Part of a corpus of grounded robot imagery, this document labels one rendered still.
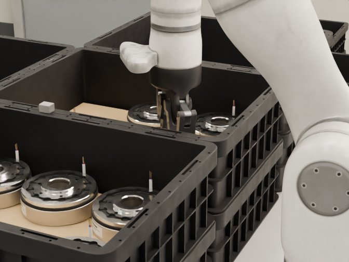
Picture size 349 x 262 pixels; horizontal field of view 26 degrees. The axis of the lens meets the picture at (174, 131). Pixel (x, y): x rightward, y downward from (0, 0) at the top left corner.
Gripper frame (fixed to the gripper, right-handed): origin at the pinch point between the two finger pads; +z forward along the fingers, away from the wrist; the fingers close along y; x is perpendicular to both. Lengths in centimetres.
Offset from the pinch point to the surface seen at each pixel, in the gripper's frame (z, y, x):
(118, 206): -1.1, -16.4, 12.0
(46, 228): 2.7, -13.2, 20.8
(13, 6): 65, 365, 1
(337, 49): 33, 140, -100
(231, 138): -6.9, -12.3, -4.4
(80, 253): -7.1, -35.7, 19.5
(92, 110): 2.8, 26.5, 8.1
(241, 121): -7.4, -8.4, -7.2
